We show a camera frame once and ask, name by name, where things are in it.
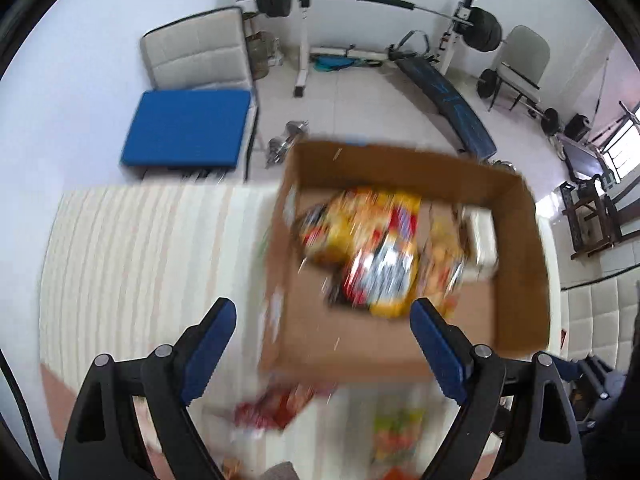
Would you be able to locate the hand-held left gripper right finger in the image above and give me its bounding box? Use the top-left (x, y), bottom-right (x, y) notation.
top-left (410, 297), bottom-right (586, 480)

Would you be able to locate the printed cardboard box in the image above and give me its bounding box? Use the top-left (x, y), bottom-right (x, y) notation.
top-left (257, 139), bottom-right (551, 386)

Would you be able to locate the red and silver snack packet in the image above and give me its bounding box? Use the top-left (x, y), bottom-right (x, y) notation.
top-left (330, 237), bottom-right (421, 317)

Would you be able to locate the black speaker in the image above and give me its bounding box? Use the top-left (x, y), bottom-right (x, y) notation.
top-left (565, 113), bottom-right (592, 142)

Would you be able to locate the black cable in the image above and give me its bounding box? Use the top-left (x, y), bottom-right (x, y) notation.
top-left (0, 350), bottom-right (52, 480)

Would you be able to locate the beige padded chair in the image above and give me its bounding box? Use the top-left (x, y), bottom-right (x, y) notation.
top-left (140, 6), bottom-right (260, 182)

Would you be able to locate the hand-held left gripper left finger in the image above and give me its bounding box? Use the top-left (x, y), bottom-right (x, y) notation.
top-left (59, 297), bottom-right (237, 480)

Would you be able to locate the dark wooden chair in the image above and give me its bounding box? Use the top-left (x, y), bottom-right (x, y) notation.
top-left (559, 174), bottom-right (633, 261)

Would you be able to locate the white padded sofa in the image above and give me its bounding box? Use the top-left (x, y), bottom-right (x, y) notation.
top-left (559, 272), bottom-right (640, 366)

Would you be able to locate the yellow snack packet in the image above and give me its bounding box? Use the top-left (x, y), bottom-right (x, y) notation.
top-left (299, 187), bottom-right (422, 267)

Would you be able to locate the chrome dumbbell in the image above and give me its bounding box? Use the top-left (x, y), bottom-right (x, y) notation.
top-left (265, 120), bottom-right (311, 167)

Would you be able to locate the small white box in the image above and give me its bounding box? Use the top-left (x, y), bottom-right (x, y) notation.
top-left (464, 206), bottom-right (501, 272)

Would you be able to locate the green and orange snack packet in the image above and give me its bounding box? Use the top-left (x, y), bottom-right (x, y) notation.
top-left (371, 404), bottom-right (427, 467)

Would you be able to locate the short barbell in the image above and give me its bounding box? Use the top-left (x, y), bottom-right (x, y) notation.
top-left (476, 61), bottom-right (559, 137)

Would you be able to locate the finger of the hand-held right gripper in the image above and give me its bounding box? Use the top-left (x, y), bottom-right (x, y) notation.
top-left (564, 355), bottom-right (615, 403)

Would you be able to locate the brown bag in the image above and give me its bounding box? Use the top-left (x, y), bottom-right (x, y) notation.
top-left (244, 10), bottom-right (282, 81)

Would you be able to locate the blue seat cushion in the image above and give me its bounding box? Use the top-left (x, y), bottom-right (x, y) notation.
top-left (120, 90), bottom-right (252, 170)

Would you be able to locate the dark blue weight bench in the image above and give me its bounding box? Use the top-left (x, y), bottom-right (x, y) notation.
top-left (389, 50), bottom-right (498, 157)

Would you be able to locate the white barbell rack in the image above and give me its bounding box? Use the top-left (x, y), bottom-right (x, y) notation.
top-left (292, 0), bottom-right (483, 97)

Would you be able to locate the grey chair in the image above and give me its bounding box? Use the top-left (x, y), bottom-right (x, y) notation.
top-left (487, 25), bottom-right (552, 113)

